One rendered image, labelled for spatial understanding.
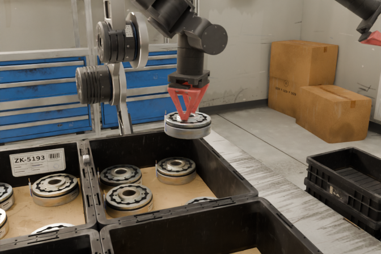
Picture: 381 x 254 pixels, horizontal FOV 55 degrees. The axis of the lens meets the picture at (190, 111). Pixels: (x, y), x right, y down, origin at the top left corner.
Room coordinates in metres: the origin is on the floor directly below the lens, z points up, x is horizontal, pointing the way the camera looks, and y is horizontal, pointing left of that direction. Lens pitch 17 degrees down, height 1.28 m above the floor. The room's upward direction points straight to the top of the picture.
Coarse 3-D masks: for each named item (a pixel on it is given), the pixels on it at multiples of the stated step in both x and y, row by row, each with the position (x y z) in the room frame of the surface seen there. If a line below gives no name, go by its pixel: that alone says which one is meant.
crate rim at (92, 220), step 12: (48, 144) 0.85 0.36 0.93; (60, 144) 0.85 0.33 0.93; (72, 144) 0.86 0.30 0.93; (84, 168) 0.71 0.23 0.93; (84, 180) 0.66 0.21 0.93; (84, 192) 0.61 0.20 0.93; (60, 228) 0.50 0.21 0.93; (72, 228) 0.50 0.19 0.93; (84, 228) 0.50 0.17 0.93; (96, 228) 0.52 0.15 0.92; (0, 240) 0.47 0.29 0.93; (12, 240) 0.47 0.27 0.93; (24, 240) 0.47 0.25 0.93
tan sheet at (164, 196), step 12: (144, 168) 0.91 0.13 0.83; (144, 180) 0.85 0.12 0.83; (156, 180) 0.85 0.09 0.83; (156, 192) 0.79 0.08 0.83; (168, 192) 0.79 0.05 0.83; (180, 192) 0.79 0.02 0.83; (192, 192) 0.79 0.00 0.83; (204, 192) 0.79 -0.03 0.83; (156, 204) 0.73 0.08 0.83; (168, 204) 0.73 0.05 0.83; (180, 204) 0.73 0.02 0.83; (108, 216) 0.69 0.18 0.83
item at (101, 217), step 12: (144, 132) 0.93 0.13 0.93; (156, 132) 0.93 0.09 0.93; (84, 144) 0.85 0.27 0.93; (204, 144) 0.85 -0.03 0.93; (216, 156) 0.77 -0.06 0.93; (228, 168) 0.71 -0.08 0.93; (96, 180) 0.66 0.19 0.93; (240, 180) 0.66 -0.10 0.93; (96, 192) 0.61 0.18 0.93; (252, 192) 0.61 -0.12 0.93; (96, 204) 0.57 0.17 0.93; (192, 204) 0.57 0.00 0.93; (204, 204) 0.57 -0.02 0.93; (96, 216) 0.53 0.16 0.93; (132, 216) 0.53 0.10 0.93; (144, 216) 0.53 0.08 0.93
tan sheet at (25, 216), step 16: (16, 192) 0.79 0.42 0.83; (80, 192) 0.79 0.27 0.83; (16, 208) 0.72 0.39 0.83; (32, 208) 0.72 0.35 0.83; (48, 208) 0.72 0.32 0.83; (64, 208) 0.72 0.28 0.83; (80, 208) 0.72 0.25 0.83; (16, 224) 0.66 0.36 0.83; (32, 224) 0.66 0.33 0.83; (48, 224) 0.66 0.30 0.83; (80, 224) 0.66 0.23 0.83
